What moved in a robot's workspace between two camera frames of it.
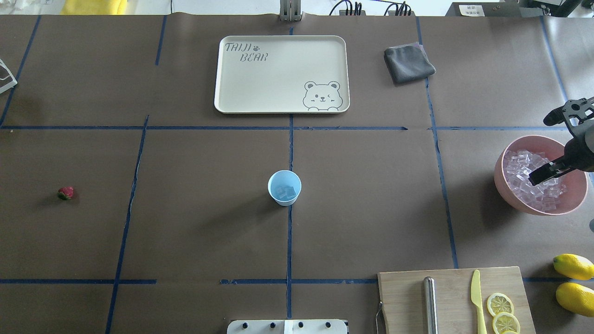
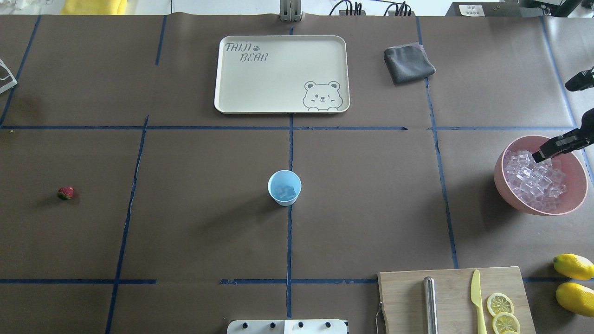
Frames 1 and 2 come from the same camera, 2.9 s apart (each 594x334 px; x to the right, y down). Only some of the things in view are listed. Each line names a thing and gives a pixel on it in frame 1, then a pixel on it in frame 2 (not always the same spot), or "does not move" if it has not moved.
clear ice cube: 279,191 does not move
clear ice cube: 288,192 does not move
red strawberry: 66,193 does not move
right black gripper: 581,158 to 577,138
